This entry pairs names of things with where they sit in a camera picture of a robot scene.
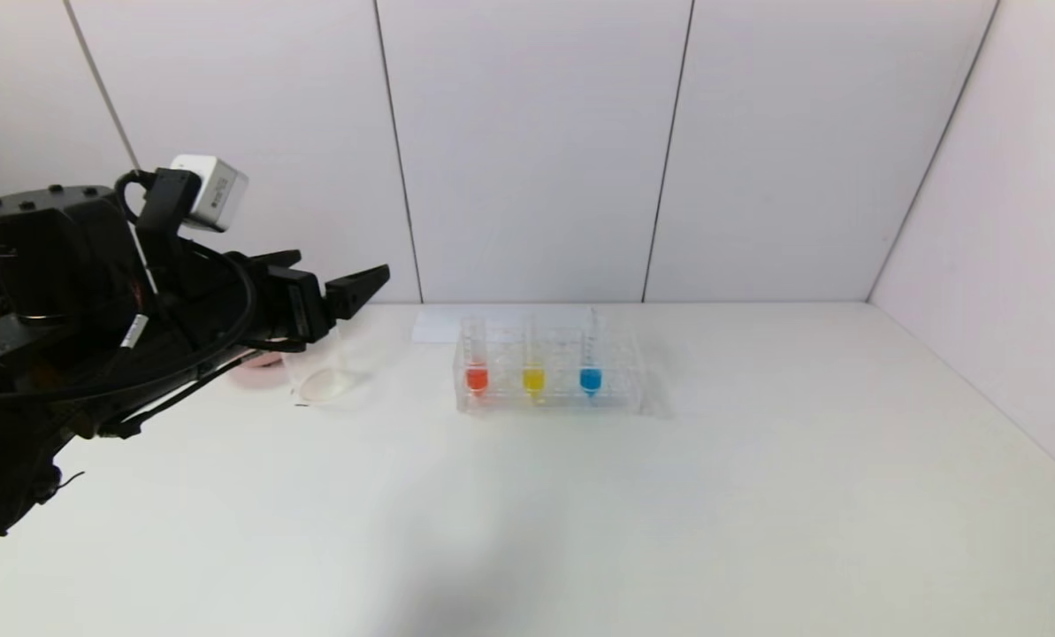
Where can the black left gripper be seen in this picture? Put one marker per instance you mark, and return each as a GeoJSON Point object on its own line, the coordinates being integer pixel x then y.
{"type": "Point", "coordinates": [300, 305]}

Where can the test tube with red pigment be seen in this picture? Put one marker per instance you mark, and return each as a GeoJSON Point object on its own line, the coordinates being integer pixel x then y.
{"type": "Point", "coordinates": [477, 379]}

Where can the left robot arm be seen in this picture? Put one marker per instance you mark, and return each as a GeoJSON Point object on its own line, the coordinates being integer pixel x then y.
{"type": "Point", "coordinates": [49, 257]}

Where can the clear glass beaker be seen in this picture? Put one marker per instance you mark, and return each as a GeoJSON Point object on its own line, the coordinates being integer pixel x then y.
{"type": "Point", "coordinates": [324, 372]}

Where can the test tube with yellow pigment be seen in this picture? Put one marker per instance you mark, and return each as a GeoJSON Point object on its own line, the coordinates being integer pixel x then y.
{"type": "Point", "coordinates": [533, 380]}

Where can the test tube with blue pigment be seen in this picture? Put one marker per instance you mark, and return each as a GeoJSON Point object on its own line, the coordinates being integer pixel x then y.
{"type": "Point", "coordinates": [590, 379]}

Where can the clear acrylic test tube rack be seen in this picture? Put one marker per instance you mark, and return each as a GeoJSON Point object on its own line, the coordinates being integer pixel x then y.
{"type": "Point", "coordinates": [615, 394]}

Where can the pink bowl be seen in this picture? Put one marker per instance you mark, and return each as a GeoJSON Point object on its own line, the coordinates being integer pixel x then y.
{"type": "Point", "coordinates": [257, 370]}

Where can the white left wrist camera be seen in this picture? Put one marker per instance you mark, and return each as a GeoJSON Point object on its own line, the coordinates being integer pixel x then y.
{"type": "Point", "coordinates": [217, 190]}

